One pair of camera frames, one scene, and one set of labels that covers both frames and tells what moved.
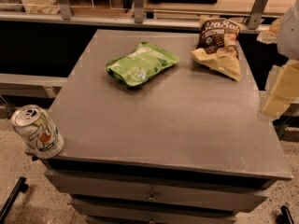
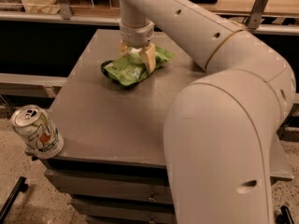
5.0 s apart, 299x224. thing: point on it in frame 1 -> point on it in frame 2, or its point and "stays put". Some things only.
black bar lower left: (21, 186) stays put
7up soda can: (37, 132) stays put
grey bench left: (31, 86) stays put
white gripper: (290, 33) -> (136, 36)
